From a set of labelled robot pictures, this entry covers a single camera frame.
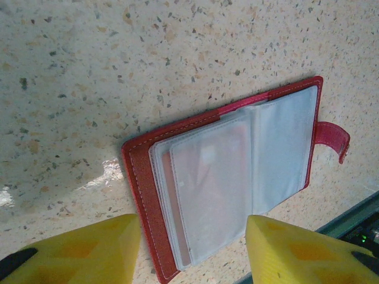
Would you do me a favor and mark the red leather card holder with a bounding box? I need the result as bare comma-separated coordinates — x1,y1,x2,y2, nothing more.
121,76,351,282

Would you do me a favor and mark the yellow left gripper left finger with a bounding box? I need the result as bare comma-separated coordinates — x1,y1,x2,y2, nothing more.
0,214,141,284

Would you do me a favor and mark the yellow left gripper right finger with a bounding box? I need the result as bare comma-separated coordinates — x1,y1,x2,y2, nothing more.
246,214,379,284

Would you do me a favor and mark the aluminium frame cross rail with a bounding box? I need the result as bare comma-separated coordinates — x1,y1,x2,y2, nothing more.
315,189,379,261

